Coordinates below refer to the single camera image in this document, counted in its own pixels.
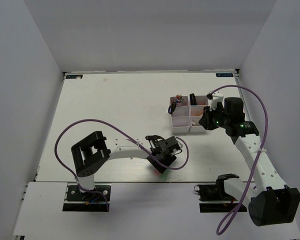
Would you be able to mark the pink tube of pencils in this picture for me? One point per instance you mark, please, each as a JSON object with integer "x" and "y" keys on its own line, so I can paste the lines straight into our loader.
{"x": 178, "y": 99}

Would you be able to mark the left white divided container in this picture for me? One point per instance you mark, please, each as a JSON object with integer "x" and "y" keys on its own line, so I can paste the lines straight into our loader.
{"x": 180, "y": 120}

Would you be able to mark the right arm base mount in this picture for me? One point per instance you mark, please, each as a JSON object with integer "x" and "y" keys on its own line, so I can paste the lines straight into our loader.
{"x": 210, "y": 201}

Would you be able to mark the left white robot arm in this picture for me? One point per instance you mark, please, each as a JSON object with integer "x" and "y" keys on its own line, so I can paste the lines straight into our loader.
{"x": 92, "y": 152}

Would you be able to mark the blue table label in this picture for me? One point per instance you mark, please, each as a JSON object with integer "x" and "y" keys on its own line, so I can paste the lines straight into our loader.
{"x": 74, "y": 76}
{"x": 224, "y": 75}

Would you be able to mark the white divided container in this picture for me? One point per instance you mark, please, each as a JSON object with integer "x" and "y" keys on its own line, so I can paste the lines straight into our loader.
{"x": 180, "y": 120}
{"x": 197, "y": 129}

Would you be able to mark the right blue table label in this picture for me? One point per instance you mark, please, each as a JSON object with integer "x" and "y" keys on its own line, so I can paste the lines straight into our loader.
{"x": 224, "y": 75}

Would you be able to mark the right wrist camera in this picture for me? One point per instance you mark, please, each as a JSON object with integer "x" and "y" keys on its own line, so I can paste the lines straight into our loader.
{"x": 214, "y": 97}

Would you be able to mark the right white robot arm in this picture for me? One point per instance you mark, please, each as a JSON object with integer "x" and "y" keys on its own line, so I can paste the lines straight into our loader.
{"x": 271, "y": 201}

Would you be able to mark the green capped black marker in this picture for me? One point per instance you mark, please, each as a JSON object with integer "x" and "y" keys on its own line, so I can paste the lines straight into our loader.
{"x": 192, "y": 98}

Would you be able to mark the left blue table label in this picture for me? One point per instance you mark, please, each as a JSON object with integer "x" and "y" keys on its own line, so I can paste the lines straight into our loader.
{"x": 74, "y": 76}

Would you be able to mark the black handled scissors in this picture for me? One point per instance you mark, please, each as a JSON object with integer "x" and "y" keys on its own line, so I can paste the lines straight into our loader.
{"x": 172, "y": 108}

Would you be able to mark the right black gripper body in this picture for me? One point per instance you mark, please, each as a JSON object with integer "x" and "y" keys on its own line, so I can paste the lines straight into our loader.
{"x": 217, "y": 117}

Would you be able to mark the green correction tape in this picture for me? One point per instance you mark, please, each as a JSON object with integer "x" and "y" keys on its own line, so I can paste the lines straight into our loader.
{"x": 164, "y": 176}

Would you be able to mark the right white divided container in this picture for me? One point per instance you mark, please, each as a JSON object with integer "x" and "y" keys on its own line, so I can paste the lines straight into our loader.
{"x": 197, "y": 129}

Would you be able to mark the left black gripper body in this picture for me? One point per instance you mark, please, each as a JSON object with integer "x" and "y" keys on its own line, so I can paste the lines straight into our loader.
{"x": 165, "y": 153}

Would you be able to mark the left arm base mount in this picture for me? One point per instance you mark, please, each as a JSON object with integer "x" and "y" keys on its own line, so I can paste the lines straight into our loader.
{"x": 77, "y": 201}

